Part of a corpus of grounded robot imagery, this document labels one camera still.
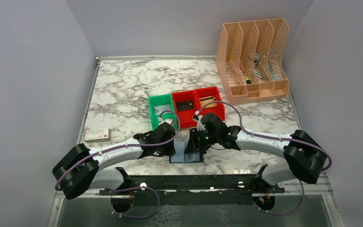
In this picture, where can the round grey tin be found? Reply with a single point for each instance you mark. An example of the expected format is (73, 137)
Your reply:
(257, 59)

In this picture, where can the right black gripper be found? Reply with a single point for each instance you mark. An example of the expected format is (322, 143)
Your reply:
(194, 144)

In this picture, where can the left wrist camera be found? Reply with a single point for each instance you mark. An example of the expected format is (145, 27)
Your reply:
(168, 121)

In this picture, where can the red pencil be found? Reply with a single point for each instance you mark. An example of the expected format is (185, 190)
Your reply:
(245, 72)

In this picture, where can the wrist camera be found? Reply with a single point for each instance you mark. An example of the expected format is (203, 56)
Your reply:
(168, 121)
(197, 117)

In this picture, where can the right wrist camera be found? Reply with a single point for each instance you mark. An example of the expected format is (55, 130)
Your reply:
(197, 117)

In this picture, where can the navy blue card holder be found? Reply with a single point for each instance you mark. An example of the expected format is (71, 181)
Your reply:
(181, 155)

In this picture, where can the white red small box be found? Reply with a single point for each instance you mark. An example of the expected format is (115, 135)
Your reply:
(97, 135)

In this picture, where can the green plastic bin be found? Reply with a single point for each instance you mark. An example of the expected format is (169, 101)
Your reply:
(158, 104)

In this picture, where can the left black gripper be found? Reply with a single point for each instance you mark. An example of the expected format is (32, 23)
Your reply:
(169, 151)

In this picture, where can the black card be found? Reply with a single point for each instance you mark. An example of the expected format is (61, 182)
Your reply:
(184, 105)

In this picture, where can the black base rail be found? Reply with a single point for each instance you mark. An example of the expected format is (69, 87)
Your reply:
(186, 190)

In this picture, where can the red double bin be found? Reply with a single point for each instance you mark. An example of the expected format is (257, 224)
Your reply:
(186, 117)

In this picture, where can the peach desk file organizer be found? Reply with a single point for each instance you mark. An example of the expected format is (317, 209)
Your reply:
(249, 60)

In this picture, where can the gold striped card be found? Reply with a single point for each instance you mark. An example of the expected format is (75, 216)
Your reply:
(208, 102)

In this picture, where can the silver VIP card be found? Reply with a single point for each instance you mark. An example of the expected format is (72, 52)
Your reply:
(160, 108)

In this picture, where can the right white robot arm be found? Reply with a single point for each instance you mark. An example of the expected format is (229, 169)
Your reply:
(303, 158)

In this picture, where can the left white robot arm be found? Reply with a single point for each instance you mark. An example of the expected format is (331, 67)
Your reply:
(76, 171)

